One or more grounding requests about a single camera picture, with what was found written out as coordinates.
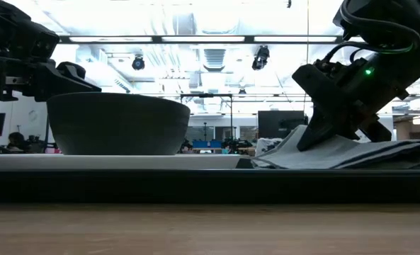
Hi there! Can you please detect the thin hanging cable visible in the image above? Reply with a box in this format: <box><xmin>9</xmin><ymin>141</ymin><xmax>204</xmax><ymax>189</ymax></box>
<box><xmin>305</xmin><ymin>0</ymin><xmax>310</xmax><ymax>64</ymax></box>

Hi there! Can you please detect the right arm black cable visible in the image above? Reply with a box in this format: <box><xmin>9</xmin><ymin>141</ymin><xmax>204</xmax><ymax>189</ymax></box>
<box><xmin>322</xmin><ymin>0</ymin><xmax>420</xmax><ymax>65</ymax></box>

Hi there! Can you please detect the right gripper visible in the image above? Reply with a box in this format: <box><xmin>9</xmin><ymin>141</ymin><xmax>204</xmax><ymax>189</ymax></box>
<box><xmin>292</xmin><ymin>52</ymin><xmax>409</xmax><ymax>153</ymax></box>

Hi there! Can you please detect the blue storage bin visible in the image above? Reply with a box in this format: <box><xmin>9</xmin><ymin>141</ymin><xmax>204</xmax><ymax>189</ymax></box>
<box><xmin>192</xmin><ymin>140</ymin><xmax>225</xmax><ymax>149</ymax></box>

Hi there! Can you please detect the grey cloth napkin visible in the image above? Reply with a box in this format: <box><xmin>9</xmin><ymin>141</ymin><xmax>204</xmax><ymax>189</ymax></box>
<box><xmin>251</xmin><ymin>124</ymin><xmax>420</xmax><ymax>170</ymax></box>

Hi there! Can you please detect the person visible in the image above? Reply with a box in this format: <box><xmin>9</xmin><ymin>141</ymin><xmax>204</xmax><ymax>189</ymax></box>
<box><xmin>6</xmin><ymin>131</ymin><xmax>28</xmax><ymax>152</ymax></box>

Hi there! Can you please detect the black ceiling spotlight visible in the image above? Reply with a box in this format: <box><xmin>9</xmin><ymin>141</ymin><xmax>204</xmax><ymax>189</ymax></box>
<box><xmin>251</xmin><ymin>45</ymin><xmax>271</xmax><ymax>72</ymax></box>
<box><xmin>131</xmin><ymin>55</ymin><xmax>147</xmax><ymax>72</ymax></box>

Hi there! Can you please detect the silver ventilation duct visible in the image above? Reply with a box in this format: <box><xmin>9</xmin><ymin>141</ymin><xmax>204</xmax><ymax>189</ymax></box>
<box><xmin>174</xmin><ymin>12</ymin><xmax>232</xmax><ymax>74</ymax></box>

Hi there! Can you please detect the black T-shaped stand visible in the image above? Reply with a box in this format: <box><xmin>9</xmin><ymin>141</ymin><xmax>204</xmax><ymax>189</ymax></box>
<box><xmin>180</xmin><ymin>92</ymin><xmax>234</xmax><ymax>141</ymax></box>

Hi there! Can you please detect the black bowl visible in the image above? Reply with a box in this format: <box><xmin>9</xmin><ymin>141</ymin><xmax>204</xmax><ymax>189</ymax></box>
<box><xmin>46</xmin><ymin>91</ymin><xmax>191</xmax><ymax>156</ymax></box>

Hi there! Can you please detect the black computer monitor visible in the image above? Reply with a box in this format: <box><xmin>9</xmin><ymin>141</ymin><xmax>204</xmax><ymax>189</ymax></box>
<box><xmin>257</xmin><ymin>110</ymin><xmax>307</xmax><ymax>140</ymax></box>

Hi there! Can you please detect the black bar with light strips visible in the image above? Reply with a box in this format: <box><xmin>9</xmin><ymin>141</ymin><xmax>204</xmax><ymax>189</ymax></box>
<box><xmin>58</xmin><ymin>34</ymin><xmax>346</xmax><ymax>45</ymax></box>

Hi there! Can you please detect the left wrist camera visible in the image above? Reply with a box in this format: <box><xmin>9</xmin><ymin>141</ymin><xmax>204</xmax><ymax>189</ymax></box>
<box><xmin>4</xmin><ymin>13</ymin><xmax>61</xmax><ymax>61</ymax></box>

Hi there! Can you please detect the white round plate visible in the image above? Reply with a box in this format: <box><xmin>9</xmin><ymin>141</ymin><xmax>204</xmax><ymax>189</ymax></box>
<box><xmin>0</xmin><ymin>153</ymin><xmax>242</xmax><ymax>171</ymax></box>

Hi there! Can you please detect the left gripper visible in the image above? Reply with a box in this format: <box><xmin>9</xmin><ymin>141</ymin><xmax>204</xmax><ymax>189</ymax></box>
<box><xmin>0</xmin><ymin>52</ymin><xmax>103</xmax><ymax>103</ymax></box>

